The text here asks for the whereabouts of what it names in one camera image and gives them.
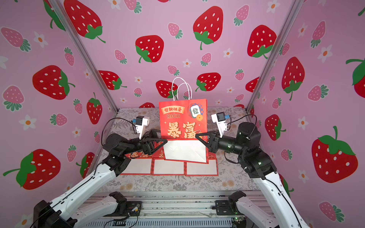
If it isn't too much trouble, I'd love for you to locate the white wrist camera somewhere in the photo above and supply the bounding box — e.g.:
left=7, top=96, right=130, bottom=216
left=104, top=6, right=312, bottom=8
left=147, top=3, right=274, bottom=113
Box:
left=133, top=116, right=150, bottom=139
left=211, top=112, right=231, bottom=138

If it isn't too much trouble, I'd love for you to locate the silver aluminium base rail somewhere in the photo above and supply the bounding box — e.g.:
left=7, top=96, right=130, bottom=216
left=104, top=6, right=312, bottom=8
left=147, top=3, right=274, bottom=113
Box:
left=76, top=190, right=297, bottom=228

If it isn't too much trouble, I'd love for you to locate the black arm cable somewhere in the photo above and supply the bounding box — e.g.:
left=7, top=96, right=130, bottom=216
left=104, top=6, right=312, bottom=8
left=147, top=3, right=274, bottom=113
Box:
left=101, top=117, right=137, bottom=146
left=228, top=114, right=257, bottom=129

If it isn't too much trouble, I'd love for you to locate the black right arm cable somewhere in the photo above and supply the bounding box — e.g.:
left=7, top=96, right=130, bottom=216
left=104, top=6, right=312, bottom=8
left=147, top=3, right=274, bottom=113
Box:
left=228, top=114, right=257, bottom=129

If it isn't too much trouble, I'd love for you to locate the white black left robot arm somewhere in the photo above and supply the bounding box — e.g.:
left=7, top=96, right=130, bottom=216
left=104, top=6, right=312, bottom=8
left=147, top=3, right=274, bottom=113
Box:
left=31, top=129, right=168, bottom=228

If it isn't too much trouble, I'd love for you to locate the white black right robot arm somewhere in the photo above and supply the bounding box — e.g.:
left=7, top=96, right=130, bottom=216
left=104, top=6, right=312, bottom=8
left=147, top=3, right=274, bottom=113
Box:
left=195, top=122, right=308, bottom=228

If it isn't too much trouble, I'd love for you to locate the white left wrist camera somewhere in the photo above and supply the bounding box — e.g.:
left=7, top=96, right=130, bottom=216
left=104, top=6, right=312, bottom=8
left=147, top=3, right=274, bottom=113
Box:
left=133, top=116, right=150, bottom=139

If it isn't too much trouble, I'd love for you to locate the silver aluminium corner post left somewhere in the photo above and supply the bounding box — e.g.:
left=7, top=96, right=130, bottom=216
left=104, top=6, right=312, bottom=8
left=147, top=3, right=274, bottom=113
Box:
left=49, top=0, right=118, bottom=114

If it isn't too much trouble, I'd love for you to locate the red paper gift bag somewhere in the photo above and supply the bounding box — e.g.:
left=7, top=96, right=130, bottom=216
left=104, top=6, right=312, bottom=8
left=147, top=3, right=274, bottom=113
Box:
left=121, top=152, right=153, bottom=175

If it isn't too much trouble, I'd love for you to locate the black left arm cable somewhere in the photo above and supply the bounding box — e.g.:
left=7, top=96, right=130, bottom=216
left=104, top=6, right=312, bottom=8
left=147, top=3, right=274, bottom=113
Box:
left=101, top=117, right=137, bottom=146

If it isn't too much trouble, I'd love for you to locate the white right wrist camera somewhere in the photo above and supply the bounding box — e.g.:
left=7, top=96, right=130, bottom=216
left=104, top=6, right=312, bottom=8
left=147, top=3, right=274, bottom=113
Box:
left=211, top=112, right=231, bottom=138

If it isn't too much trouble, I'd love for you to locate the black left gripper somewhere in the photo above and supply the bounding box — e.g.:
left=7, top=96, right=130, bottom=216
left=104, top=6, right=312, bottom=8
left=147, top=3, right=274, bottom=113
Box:
left=119, top=131, right=166, bottom=160

